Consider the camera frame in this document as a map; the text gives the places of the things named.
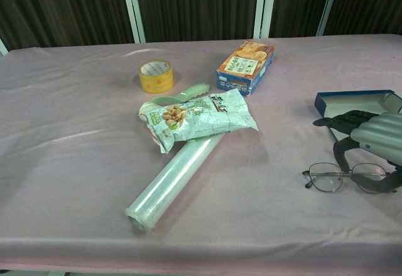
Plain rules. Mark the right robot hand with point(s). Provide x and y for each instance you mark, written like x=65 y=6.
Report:
x=380 y=134

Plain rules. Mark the blue glasses case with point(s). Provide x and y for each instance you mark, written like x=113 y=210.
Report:
x=345 y=101

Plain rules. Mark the thin-framed eyeglasses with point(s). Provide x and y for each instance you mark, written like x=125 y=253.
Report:
x=325 y=178

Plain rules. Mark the dark pleated screen panel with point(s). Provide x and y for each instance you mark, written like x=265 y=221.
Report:
x=198 y=5
x=298 y=2
x=370 y=2
x=63 y=8

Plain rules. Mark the orange and blue snack box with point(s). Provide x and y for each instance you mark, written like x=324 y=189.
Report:
x=245 y=65

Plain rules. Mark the peanut snack bag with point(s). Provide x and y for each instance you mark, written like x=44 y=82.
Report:
x=204 y=122

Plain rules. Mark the green lint roller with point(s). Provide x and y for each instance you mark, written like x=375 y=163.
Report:
x=194 y=92

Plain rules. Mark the clear cling film roll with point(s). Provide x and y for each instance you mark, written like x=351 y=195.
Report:
x=169 y=181

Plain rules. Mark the yellow packing tape roll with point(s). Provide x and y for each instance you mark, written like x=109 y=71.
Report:
x=157 y=84

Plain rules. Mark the pink tablecloth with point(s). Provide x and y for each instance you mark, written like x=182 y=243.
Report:
x=63 y=163

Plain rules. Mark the white screen frame post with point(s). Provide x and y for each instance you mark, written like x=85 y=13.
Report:
x=133 y=8
x=2 y=48
x=328 y=5
x=264 y=5

